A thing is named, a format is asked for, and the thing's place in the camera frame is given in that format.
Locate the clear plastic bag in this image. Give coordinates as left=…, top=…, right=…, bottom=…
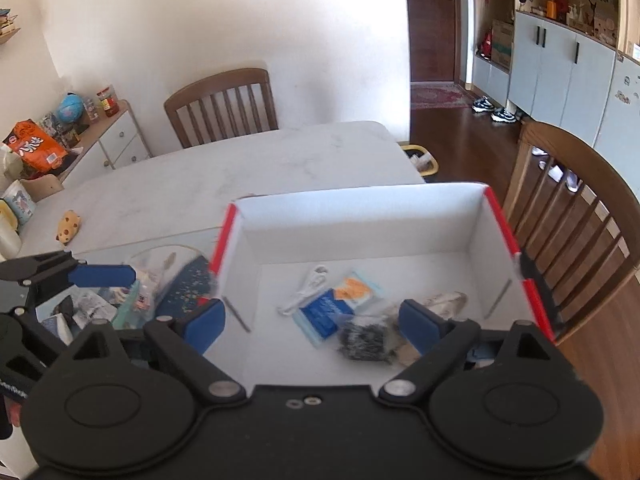
left=124, top=246, right=201, bottom=291

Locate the white box red rim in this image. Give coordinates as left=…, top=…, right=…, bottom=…
left=207, top=182, right=556, bottom=393

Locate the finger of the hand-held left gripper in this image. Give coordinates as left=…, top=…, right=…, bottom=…
left=0, top=251, right=137, bottom=306
left=6, top=309, right=71, bottom=378

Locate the brown door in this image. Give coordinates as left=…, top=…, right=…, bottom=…
left=405, top=0, right=469, bottom=84

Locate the teal plastic spoon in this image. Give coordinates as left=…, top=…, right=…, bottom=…
left=112, top=280, right=142, bottom=329

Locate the white printed cup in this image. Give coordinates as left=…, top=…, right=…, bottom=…
left=1, top=180, right=39, bottom=224

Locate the blue globe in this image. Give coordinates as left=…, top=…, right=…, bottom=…
left=58, top=92, right=84, bottom=123

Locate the patterned rug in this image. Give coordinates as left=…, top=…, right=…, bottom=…
left=411, top=84, right=474, bottom=110

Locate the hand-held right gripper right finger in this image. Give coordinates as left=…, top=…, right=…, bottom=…
left=378, top=298, right=556, bottom=405

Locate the yellow trash bin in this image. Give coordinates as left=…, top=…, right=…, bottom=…
left=400, top=143, right=440, bottom=177

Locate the white drawer cabinet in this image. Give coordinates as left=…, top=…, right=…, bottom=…
left=60, top=100, right=152, bottom=190

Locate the blue cracker packet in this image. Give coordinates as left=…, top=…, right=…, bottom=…
left=294, top=272, right=384, bottom=349

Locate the red-lidded sauce jar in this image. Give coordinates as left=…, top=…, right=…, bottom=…
left=96, top=86, right=121, bottom=118

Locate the yellow pig toy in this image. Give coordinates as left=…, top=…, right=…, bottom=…
left=55, top=210, right=84, bottom=245

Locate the brown carton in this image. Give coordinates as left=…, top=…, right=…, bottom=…
left=491, top=20, right=515, bottom=69

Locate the white plastic bag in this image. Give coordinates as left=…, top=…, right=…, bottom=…
left=0, top=142, right=26, bottom=183

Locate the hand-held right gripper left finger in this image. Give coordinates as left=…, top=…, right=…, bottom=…
left=70, top=298, right=248, bottom=405

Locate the orange snack bag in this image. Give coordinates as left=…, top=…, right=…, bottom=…
left=2, top=120, right=69, bottom=174

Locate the wooden slatted chair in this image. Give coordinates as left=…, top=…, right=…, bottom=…
left=502, top=121, right=640, bottom=346
left=164, top=67, right=279, bottom=149

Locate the white marble desktop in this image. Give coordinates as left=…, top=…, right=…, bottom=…
left=15, top=120, right=428, bottom=321

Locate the grey wall cabinet unit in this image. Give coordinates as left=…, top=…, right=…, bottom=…
left=462, top=0, right=640, bottom=161

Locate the gold foil packet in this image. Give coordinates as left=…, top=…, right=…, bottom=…
left=390, top=290, right=469, bottom=367

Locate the black snack packet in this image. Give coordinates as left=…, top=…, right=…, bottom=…
left=336, top=317, right=397, bottom=364

